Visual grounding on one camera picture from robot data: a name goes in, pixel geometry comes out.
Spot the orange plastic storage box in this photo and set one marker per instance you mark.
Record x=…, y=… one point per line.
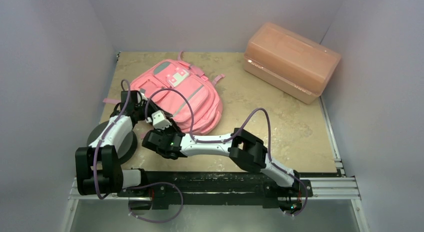
x=292, y=63

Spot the grey tape roll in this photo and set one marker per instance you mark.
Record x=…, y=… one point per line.
x=127, y=148

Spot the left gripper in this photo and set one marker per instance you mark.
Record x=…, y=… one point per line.
x=149, y=102

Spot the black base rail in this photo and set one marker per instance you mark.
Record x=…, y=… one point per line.
x=235, y=188

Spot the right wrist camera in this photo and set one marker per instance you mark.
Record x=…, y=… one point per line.
x=158, y=120

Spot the pink backpack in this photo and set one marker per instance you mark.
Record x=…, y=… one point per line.
x=184, y=91

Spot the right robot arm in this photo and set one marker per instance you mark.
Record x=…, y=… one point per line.
x=244, y=149

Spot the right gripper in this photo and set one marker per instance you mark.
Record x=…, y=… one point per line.
x=152, y=141

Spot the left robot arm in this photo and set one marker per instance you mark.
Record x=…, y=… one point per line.
x=98, y=168

